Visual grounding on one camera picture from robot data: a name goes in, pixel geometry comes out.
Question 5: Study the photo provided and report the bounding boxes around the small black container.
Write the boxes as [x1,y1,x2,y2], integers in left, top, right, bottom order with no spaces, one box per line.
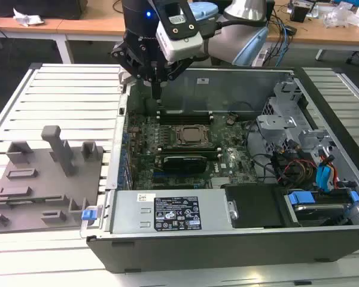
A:
[289,4,311,23]

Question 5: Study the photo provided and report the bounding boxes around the metal drive cage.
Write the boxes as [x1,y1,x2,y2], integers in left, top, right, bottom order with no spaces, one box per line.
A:
[255,80,339,170]

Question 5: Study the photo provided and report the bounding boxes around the grey parts rack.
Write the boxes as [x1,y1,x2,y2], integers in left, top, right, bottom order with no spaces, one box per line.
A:
[0,124,105,234]

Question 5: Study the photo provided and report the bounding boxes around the black RAM slot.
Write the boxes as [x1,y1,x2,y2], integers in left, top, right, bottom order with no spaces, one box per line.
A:
[156,145,223,160]
[156,109,214,126]

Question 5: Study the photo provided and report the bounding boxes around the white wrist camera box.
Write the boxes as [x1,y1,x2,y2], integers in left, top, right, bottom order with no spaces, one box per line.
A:
[155,0,204,63]

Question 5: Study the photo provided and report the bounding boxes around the metal CPU socket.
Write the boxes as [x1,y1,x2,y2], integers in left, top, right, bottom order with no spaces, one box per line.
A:
[174,124,214,148]

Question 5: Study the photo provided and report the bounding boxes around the silver chipset heatsink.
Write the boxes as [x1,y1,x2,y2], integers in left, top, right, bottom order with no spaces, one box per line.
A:
[211,178,232,189]

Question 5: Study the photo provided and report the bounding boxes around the crumpled white paper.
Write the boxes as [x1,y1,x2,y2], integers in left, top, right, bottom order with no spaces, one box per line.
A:
[13,8,45,28]

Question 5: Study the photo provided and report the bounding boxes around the wooden desk with clutter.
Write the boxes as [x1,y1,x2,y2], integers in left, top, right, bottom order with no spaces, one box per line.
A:
[266,2,359,60]

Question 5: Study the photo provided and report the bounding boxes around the long wooden desk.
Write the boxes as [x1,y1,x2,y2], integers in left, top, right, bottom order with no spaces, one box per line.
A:
[0,7,126,65]

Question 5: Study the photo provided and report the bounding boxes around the large black box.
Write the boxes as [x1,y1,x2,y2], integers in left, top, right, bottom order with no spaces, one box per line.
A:
[0,0,89,20]

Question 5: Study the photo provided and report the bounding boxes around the thin black wire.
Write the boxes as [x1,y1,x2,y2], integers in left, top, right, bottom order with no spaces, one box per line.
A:
[244,119,278,182]

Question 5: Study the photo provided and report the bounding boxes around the blue cable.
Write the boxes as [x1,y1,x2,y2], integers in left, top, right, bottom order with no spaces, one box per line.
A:
[278,22,291,68]

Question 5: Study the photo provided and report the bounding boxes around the grey power supply unit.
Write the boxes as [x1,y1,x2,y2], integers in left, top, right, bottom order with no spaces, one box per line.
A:
[109,188,239,236]

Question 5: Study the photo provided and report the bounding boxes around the blue flat wire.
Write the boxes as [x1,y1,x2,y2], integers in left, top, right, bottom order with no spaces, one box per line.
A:
[315,166,336,193]

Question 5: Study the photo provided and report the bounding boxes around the CPU with metal lid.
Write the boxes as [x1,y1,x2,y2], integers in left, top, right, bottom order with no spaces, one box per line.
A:
[182,127,208,142]

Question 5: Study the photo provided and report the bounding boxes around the black graphics card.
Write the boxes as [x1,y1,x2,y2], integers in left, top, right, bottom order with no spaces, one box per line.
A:
[162,154,208,181]

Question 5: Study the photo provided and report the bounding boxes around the black plastic shroud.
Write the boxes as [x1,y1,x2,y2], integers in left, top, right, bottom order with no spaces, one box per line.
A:
[221,184,288,230]

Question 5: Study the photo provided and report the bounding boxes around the clear plastic bags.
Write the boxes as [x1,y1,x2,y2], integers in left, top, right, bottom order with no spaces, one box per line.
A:
[321,1,359,29]

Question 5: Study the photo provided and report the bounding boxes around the thick black camera cable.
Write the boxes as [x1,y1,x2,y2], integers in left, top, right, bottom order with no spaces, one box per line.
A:
[202,18,269,39]

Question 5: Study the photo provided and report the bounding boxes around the hard disk in blue carrier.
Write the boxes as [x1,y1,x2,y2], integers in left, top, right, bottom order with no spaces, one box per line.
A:
[282,191,359,228]

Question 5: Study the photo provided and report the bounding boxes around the green motherboard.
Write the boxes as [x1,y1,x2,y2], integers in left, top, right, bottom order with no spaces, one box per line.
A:
[127,112,260,191]

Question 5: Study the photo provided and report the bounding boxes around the white power strip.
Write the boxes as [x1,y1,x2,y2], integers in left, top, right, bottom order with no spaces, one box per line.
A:
[252,48,269,66]

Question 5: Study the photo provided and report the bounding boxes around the red yellow wire bundle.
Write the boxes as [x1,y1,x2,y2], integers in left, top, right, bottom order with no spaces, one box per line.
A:
[275,158,318,184]

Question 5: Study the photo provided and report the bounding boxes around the black open PC case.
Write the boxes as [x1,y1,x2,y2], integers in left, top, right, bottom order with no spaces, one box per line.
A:
[86,66,359,274]

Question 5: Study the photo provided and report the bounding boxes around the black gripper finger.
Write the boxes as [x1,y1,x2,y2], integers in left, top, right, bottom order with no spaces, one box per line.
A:
[156,58,195,100]
[110,43,157,100]

